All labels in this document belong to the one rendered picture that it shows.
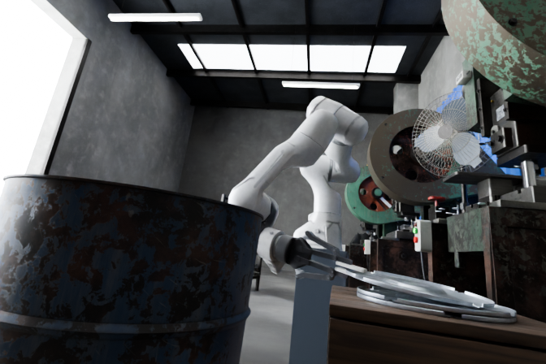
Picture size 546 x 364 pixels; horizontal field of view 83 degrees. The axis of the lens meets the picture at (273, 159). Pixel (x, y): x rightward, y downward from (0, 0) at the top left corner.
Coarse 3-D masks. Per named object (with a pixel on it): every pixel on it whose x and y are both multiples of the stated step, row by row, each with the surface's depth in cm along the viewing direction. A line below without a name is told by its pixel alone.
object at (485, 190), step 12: (444, 180) 124; (456, 180) 122; (468, 180) 120; (480, 180) 118; (492, 180) 113; (504, 180) 112; (516, 180) 113; (480, 192) 119; (492, 192) 112; (504, 192) 111
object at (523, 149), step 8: (512, 152) 118; (520, 152) 113; (528, 152) 110; (536, 152) 109; (544, 152) 109; (496, 160) 128; (504, 160) 123; (512, 160) 119; (520, 160) 118; (544, 160) 116
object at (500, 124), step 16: (496, 96) 130; (496, 112) 128; (496, 128) 126; (512, 128) 117; (528, 128) 114; (544, 128) 114; (496, 144) 122; (512, 144) 116; (528, 144) 113; (544, 144) 112
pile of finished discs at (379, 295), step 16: (368, 288) 75; (384, 288) 77; (384, 304) 57; (400, 304) 54; (416, 304) 53; (432, 304) 52; (448, 304) 58; (480, 320) 50; (496, 320) 51; (512, 320) 53
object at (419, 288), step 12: (360, 276) 66; (372, 276) 71; (384, 276) 76; (396, 276) 81; (396, 288) 56; (408, 288) 61; (420, 288) 61; (432, 288) 63; (444, 288) 73; (444, 300) 53; (456, 300) 53; (468, 300) 60; (480, 300) 64
